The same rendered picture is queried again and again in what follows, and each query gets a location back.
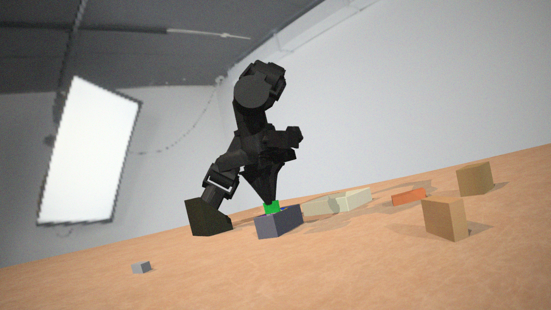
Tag cream shallow tray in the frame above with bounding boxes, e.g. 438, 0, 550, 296
301, 187, 372, 217

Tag orange rectangular block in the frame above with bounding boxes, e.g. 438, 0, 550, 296
391, 188, 427, 207

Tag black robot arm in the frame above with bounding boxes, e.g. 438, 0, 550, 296
201, 60, 304, 210

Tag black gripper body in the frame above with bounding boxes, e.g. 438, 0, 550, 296
217, 118, 297, 173

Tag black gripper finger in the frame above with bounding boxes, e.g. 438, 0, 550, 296
269, 162, 285, 201
239, 164, 273, 205

